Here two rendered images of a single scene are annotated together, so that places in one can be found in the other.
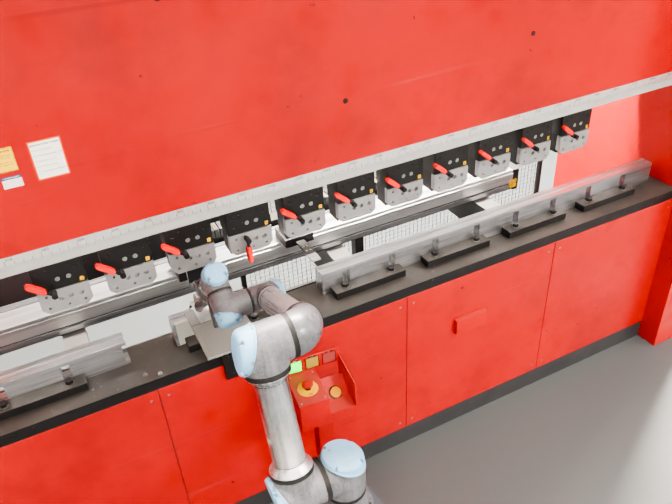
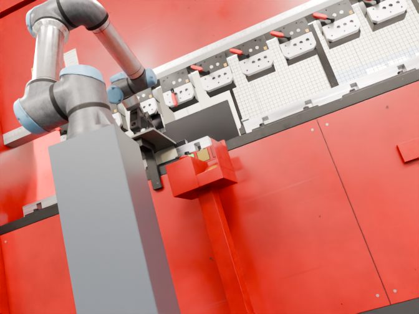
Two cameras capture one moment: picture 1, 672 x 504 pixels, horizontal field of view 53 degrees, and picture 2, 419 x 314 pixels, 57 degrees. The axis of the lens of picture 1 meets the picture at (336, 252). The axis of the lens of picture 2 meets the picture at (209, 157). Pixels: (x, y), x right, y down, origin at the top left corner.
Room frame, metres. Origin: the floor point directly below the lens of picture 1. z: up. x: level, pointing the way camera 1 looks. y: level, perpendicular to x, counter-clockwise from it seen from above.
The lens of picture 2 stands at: (0.56, -0.79, 0.36)
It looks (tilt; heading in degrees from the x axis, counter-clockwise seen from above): 17 degrees up; 37
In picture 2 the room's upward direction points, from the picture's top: 17 degrees counter-clockwise
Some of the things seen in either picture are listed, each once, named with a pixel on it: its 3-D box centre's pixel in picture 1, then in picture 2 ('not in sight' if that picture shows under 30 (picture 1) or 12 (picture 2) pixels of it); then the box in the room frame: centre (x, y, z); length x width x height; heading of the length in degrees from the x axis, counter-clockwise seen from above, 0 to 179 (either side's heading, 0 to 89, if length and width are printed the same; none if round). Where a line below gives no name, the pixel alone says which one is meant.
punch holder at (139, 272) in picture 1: (126, 260); (109, 119); (1.75, 0.66, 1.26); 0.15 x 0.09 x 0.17; 115
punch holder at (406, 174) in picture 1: (399, 178); (295, 42); (2.17, -0.25, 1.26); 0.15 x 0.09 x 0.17; 115
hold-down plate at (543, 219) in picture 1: (534, 222); not in sight; (2.39, -0.84, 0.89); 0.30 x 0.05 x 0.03; 115
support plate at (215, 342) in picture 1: (221, 326); (147, 143); (1.72, 0.39, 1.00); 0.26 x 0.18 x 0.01; 25
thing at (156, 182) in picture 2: (230, 358); (149, 164); (1.68, 0.38, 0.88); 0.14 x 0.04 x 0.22; 25
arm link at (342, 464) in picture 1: (341, 469); (82, 92); (1.16, 0.02, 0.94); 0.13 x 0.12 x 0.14; 114
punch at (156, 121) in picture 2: (201, 271); (154, 126); (1.85, 0.46, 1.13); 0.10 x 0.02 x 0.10; 115
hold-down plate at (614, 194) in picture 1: (605, 197); not in sight; (2.56, -1.21, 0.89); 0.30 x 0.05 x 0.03; 115
